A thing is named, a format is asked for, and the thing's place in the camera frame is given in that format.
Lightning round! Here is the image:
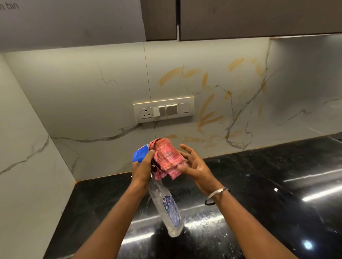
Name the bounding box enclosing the person's right hand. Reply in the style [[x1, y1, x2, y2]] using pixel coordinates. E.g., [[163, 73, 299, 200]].
[[177, 144, 224, 196]]

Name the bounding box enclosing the silver bangle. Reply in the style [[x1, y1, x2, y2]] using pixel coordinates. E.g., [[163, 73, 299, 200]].
[[207, 187, 230, 200]]

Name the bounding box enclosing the clear spray bottle blue trigger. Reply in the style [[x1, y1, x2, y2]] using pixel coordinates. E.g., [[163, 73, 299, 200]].
[[133, 144, 184, 238]]

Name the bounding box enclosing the person's right forearm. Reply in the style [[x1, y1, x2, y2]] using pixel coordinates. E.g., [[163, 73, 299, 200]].
[[207, 187, 298, 259]]

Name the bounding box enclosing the red checked cleaning cloth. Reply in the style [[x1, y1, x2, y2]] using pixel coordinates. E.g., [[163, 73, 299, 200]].
[[149, 138, 188, 180]]

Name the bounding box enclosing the grey upper cabinet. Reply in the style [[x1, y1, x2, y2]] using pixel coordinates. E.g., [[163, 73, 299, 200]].
[[0, 0, 146, 53]]

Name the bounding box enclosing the dark brown cabinet door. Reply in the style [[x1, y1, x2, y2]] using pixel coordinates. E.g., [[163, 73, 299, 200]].
[[180, 0, 342, 41], [140, 0, 178, 41]]

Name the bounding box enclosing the white wall switch panel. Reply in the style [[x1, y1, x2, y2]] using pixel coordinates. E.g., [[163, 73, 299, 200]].
[[133, 96, 195, 124]]

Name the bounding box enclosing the person's left forearm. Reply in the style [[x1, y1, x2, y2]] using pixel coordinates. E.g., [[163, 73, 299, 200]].
[[72, 180, 150, 259]]

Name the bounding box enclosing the person's left hand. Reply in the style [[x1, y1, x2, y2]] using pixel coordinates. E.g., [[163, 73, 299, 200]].
[[131, 149, 156, 188]]

